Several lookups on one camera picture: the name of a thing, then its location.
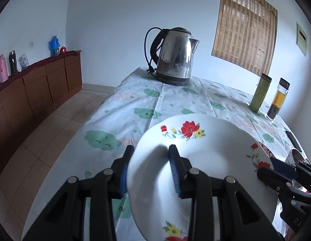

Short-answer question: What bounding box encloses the red flower white plate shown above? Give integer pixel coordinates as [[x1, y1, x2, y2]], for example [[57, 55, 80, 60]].
[[126, 114, 277, 240]]

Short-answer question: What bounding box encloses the stainless steel bowl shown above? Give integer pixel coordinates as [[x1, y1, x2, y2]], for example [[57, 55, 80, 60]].
[[285, 148, 311, 165]]

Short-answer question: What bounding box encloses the black smartphone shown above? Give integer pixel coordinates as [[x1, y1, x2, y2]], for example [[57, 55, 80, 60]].
[[285, 131, 302, 152]]

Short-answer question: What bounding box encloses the floral tablecloth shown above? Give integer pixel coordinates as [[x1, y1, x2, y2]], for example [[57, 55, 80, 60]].
[[24, 68, 293, 231]]

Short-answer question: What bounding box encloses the clear tea bottle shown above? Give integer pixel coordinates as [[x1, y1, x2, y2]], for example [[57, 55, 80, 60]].
[[265, 78, 290, 122]]

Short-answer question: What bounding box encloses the green thermos bottle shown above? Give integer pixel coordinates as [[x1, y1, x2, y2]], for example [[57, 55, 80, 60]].
[[249, 73, 272, 113]]

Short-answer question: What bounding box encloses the stainless electric kettle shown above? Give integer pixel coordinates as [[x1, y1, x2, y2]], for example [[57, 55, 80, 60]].
[[146, 27, 200, 87]]

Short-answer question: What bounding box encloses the brown wooden sideboard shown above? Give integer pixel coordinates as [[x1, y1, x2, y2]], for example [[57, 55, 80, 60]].
[[0, 51, 82, 174]]

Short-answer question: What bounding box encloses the bamboo window blind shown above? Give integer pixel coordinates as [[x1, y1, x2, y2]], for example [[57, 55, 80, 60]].
[[211, 0, 277, 75]]

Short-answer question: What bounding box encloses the red small ornament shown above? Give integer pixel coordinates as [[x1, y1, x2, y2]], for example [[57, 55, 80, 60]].
[[60, 46, 67, 54]]

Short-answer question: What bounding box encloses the blue water jug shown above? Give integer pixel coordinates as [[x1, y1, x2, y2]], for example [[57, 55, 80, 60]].
[[48, 35, 60, 57]]

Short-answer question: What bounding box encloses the clear plastic bag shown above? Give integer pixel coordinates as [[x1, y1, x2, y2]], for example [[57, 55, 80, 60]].
[[18, 53, 29, 70]]

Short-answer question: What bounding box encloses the black thermos flask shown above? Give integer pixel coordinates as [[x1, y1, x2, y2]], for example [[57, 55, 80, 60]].
[[9, 51, 18, 76]]

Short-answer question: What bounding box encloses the pink thermos flask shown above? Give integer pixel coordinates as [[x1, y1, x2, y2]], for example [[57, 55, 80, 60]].
[[0, 55, 8, 83]]

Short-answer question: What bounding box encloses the wall electrical panel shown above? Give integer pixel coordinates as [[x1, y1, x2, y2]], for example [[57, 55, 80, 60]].
[[296, 22, 308, 56]]

